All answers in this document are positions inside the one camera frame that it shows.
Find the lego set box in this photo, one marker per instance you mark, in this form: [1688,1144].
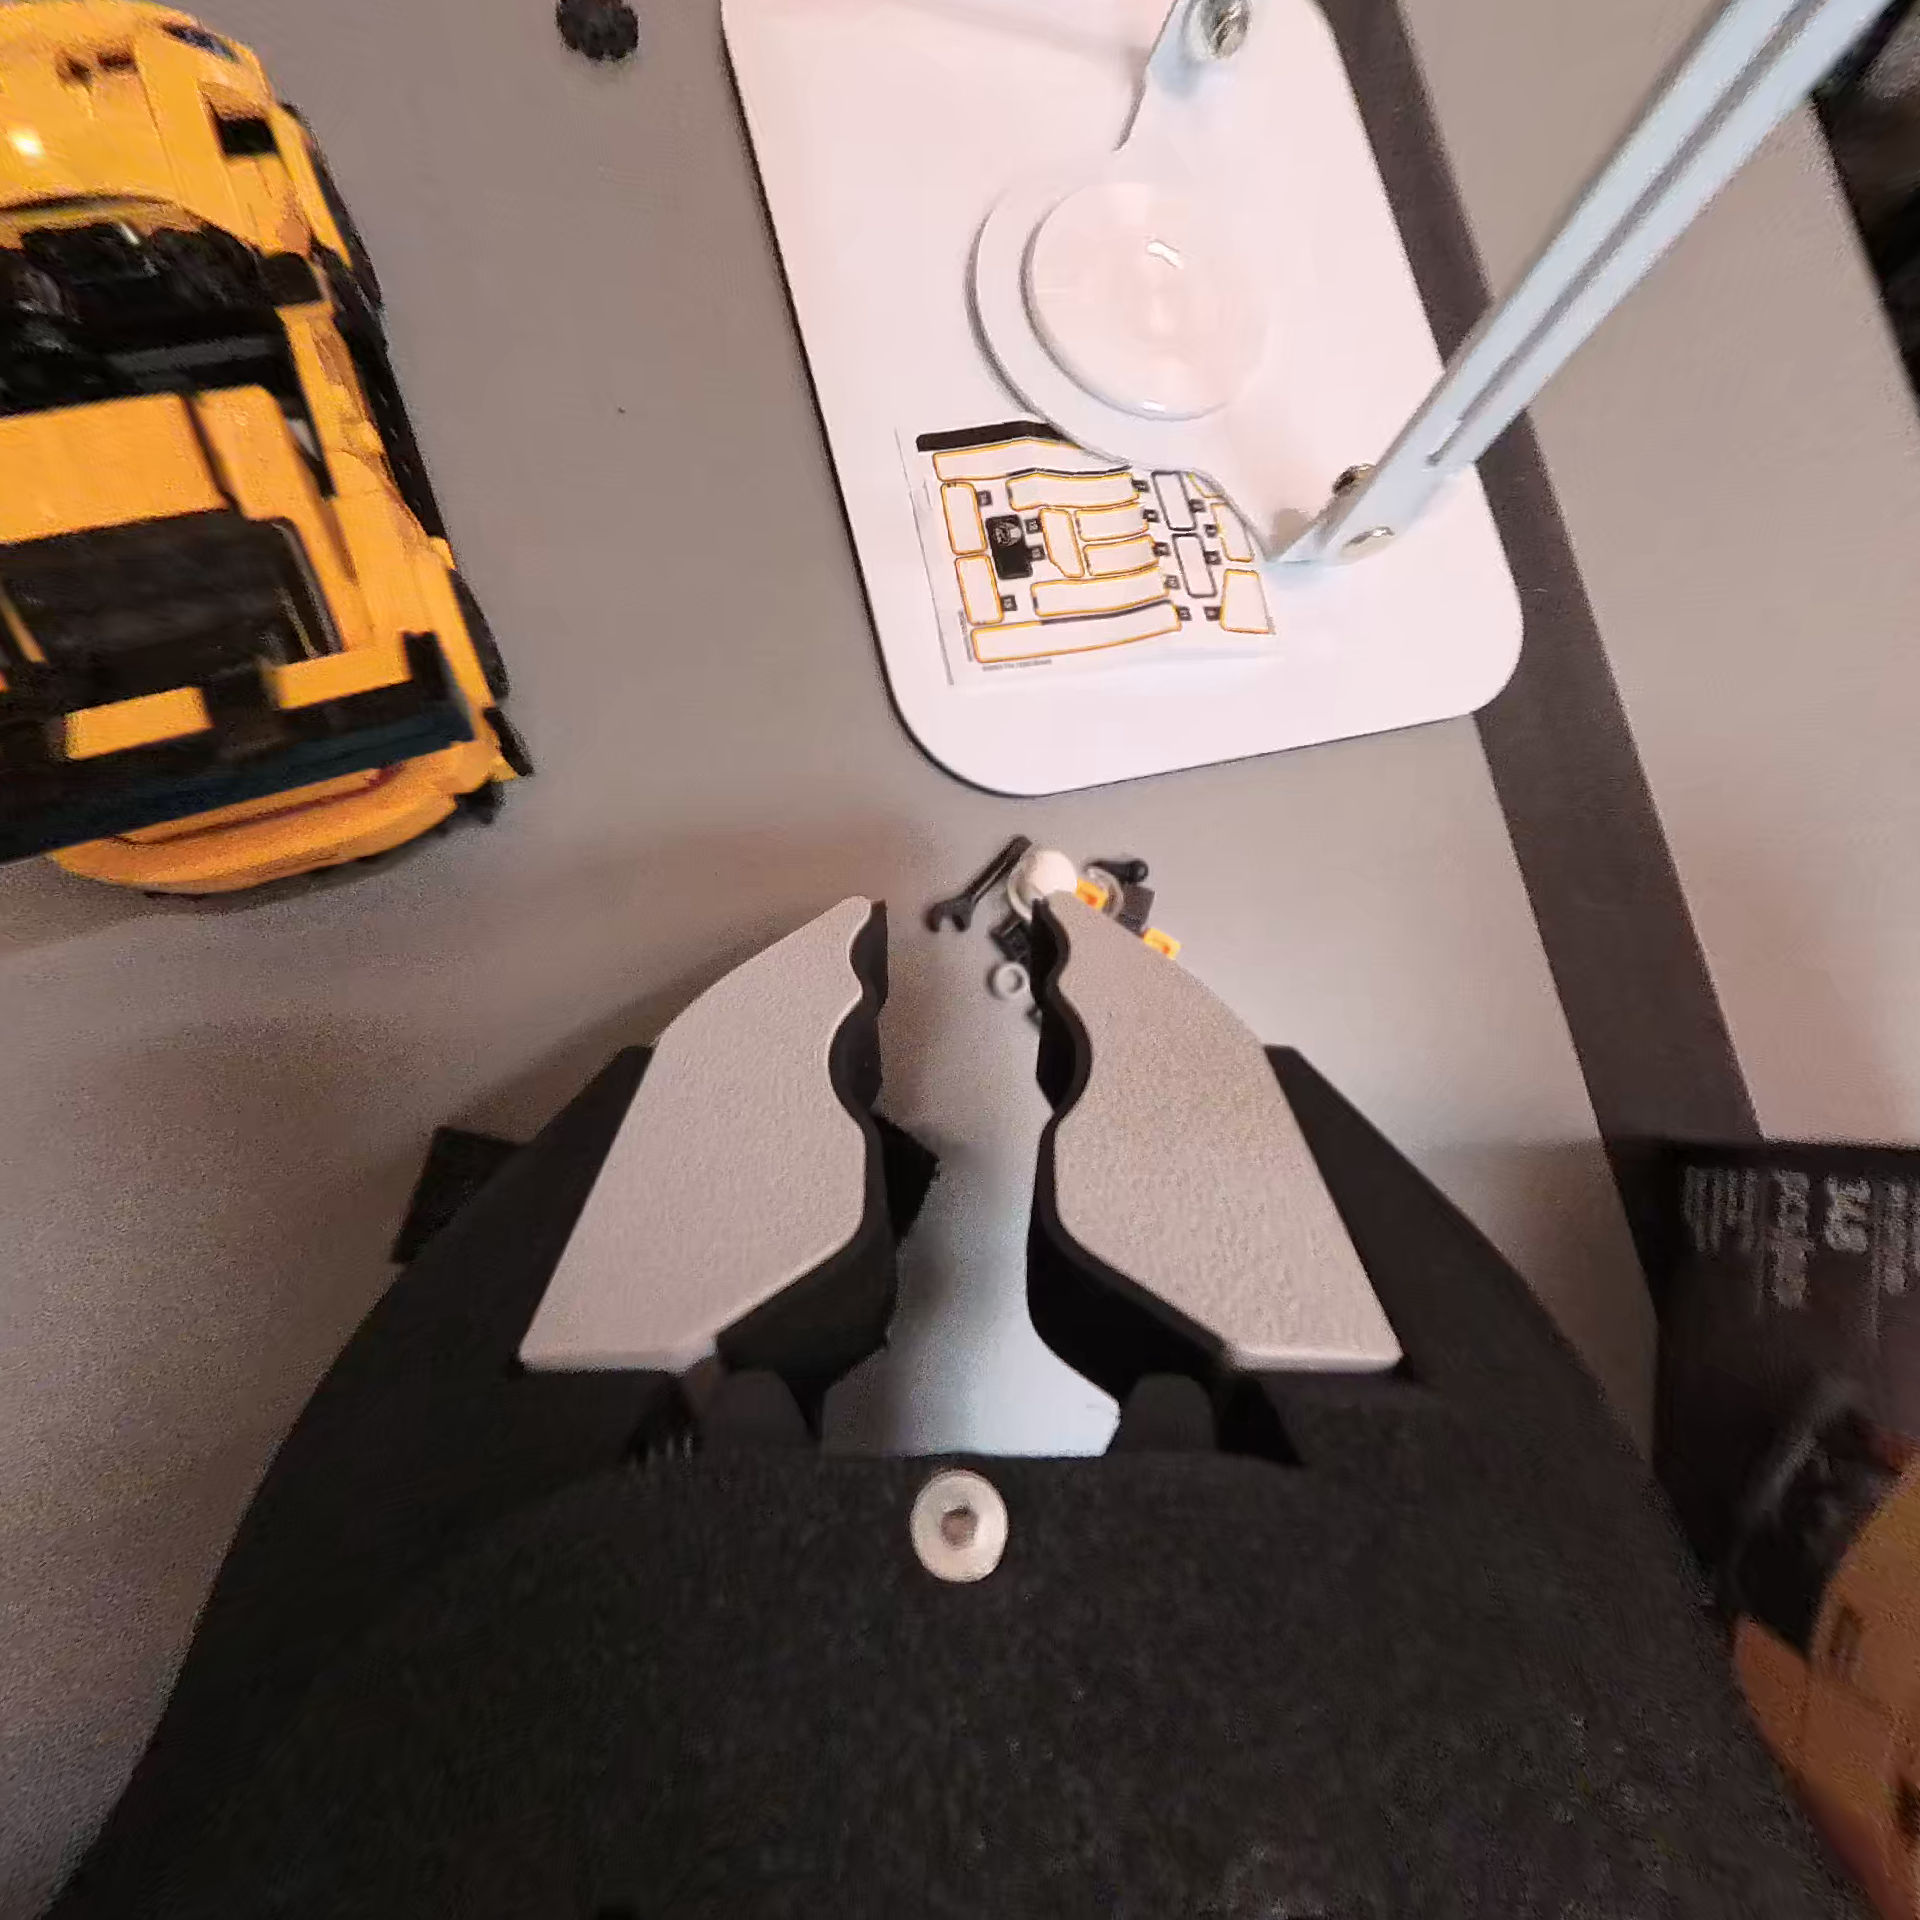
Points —
[1770,1350]

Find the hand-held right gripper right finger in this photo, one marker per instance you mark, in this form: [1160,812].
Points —
[1215,1184]

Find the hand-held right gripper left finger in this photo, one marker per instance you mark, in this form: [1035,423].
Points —
[720,1184]

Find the lego sticker sheet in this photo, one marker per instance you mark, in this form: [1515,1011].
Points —
[1096,600]

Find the yellow lego car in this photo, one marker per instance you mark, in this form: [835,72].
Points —
[119,451]

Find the white desk stand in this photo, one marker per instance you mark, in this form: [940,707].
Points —
[931,181]

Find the pile of small lego parts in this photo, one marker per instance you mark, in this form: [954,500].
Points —
[1124,902]

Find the black lego wheel rim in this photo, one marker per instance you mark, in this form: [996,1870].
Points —
[597,28]

